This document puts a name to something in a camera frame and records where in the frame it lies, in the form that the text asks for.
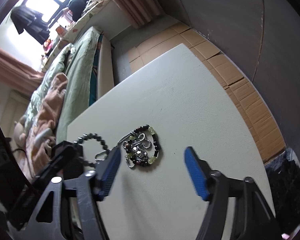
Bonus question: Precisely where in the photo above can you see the silver robot keychain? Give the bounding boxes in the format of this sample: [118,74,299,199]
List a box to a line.
[116,132,152,169]

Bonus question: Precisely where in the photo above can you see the beige plush toy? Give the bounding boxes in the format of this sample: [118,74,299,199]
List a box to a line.
[13,115,27,149]

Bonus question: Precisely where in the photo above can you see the light green floral duvet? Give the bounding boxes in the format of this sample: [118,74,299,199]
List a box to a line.
[24,43,73,135]

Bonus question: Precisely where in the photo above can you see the dark round bead bracelet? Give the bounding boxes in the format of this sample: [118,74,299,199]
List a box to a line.
[72,132,111,169]

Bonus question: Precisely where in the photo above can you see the dark wardrobe doors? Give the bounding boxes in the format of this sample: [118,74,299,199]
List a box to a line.
[144,0,300,160]

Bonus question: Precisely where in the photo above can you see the black bag on sill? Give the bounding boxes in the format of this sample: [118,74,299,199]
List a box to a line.
[68,0,89,22]

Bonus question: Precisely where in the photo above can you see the floral window seat cushion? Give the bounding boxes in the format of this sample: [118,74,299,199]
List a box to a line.
[41,0,110,72]

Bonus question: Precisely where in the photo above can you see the bed with green sheet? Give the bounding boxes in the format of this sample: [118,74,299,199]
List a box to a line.
[22,25,115,145]

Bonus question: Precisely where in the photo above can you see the pink fleece blanket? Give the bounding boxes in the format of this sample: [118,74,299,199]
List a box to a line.
[22,73,68,180]

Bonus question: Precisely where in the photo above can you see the black hanging clothes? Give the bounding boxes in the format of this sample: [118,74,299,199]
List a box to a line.
[10,5,50,45]

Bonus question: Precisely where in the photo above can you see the pink curtain left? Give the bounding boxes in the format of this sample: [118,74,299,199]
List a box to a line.
[0,48,45,96]

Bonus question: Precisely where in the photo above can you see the white foam table mat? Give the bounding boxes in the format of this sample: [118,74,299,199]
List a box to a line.
[67,44,273,239]

